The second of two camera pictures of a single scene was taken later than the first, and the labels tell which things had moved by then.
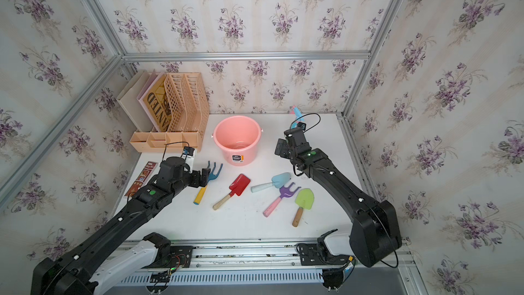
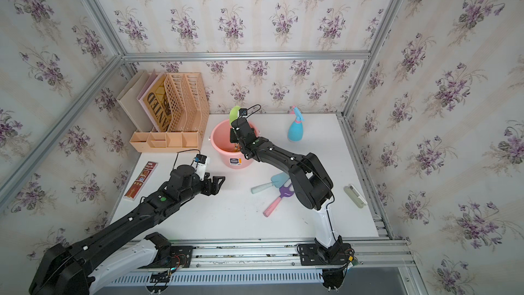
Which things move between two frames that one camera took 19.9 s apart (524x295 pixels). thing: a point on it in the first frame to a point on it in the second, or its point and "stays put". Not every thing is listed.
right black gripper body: (284, 151) to (233, 138)
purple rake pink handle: (284, 192) stays put
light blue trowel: (278, 181) stays put
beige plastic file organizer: (187, 97) stays put
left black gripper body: (194, 180) to (205, 188)
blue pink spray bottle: (298, 114) stays put
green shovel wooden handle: (304, 198) to (233, 114)
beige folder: (129, 103) stays put
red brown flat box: (142, 177) stays put
